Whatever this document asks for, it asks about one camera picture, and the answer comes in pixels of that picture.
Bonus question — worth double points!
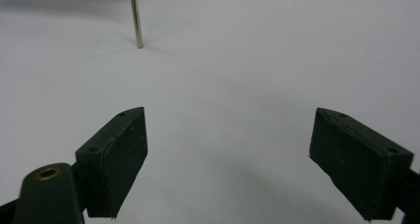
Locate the metal frame rod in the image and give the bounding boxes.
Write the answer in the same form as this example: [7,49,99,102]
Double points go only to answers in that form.
[128,0,146,50]

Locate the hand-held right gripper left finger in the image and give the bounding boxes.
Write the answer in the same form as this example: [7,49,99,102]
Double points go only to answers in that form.
[74,106,149,219]

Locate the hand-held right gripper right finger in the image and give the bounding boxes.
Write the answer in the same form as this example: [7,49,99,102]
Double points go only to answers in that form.
[308,107,415,222]

